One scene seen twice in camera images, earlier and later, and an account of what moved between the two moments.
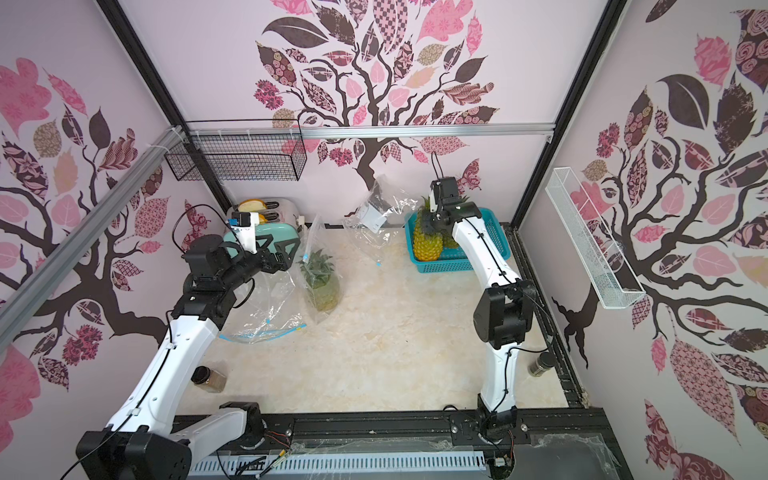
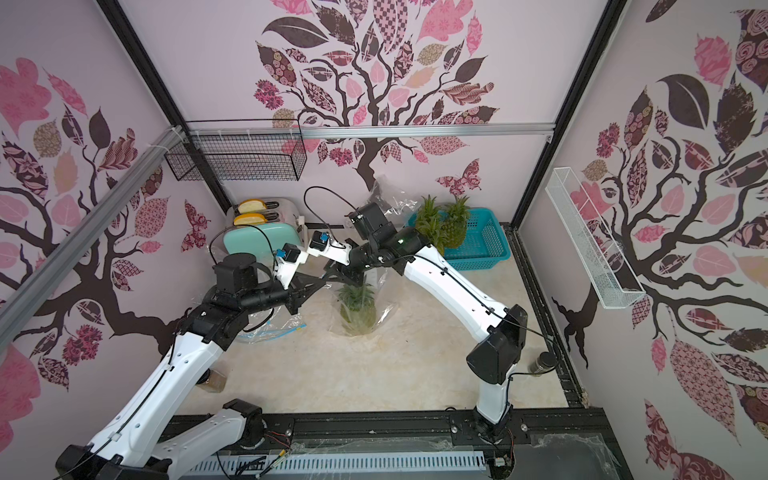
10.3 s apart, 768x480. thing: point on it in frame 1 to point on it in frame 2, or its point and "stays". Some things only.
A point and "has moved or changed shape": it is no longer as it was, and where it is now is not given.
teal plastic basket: x=456 y=260 stays
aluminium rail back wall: x=370 y=132 stays
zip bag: x=322 y=271 has moved or changed shape
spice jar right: x=545 y=361 stays
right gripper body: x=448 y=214 to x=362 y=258
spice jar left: x=208 y=380 stays
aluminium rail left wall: x=21 y=302 stays
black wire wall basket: x=243 y=150 stays
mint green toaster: x=278 y=218 stays
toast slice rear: x=252 y=206 stays
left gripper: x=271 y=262 to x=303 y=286
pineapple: x=322 y=279 has moved or changed shape
